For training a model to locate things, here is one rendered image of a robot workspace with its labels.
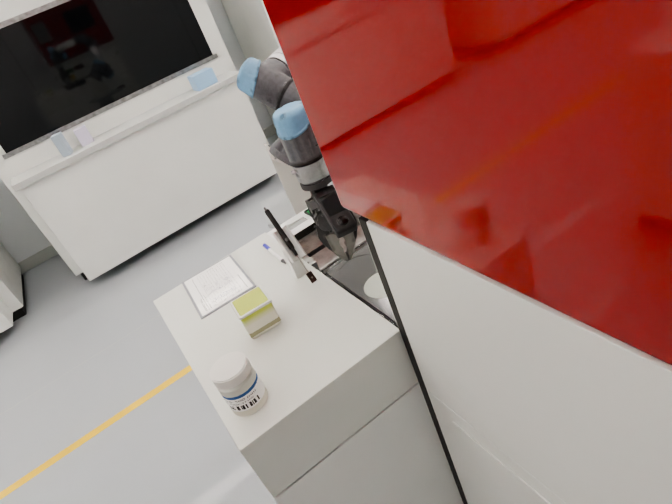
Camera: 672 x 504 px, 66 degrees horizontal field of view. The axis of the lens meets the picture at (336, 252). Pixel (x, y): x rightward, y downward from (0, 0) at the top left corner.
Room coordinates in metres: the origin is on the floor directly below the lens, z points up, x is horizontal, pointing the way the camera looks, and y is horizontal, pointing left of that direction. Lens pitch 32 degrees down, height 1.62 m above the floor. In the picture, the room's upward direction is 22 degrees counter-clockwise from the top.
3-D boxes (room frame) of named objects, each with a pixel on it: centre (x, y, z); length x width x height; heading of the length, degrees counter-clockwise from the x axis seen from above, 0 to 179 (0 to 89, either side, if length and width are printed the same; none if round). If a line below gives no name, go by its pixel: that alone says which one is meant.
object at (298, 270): (1.02, 0.09, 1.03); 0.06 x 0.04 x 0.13; 20
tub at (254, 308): (0.91, 0.20, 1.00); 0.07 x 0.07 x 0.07; 15
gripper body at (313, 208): (1.01, -0.02, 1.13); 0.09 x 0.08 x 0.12; 6
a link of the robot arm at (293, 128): (1.01, -0.02, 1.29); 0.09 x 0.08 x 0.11; 146
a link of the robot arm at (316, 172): (1.01, -0.02, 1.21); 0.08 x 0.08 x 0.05
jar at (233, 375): (0.70, 0.25, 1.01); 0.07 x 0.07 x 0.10
